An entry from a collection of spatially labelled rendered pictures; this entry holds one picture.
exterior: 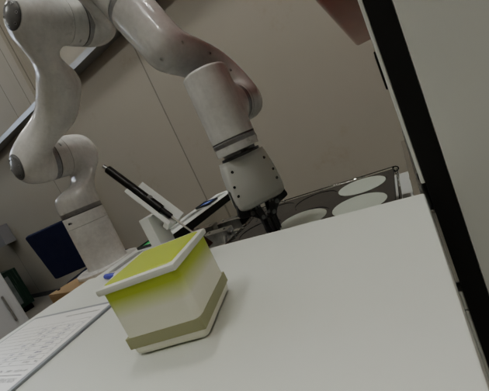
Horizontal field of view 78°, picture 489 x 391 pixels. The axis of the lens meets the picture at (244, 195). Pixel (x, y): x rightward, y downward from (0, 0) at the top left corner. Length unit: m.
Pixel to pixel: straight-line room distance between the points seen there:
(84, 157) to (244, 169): 0.61
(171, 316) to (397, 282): 0.16
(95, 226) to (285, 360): 0.85
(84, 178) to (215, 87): 0.60
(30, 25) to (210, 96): 0.41
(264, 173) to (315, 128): 1.96
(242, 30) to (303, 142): 1.00
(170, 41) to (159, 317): 0.47
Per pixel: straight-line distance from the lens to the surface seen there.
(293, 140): 2.57
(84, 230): 1.00
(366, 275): 0.25
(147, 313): 0.26
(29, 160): 0.98
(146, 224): 0.46
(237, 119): 0.54
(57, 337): 0.47
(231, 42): 2.74
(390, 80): 0.34
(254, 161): 0.55
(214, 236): 0.79
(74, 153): 1.03
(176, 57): 0.62
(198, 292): 0.25
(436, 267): 0.24
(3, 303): 4.08
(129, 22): 0.65
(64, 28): 0.83
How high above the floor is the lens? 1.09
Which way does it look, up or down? 9 degrees down
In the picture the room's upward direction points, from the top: 24 degrees counter-clockwise
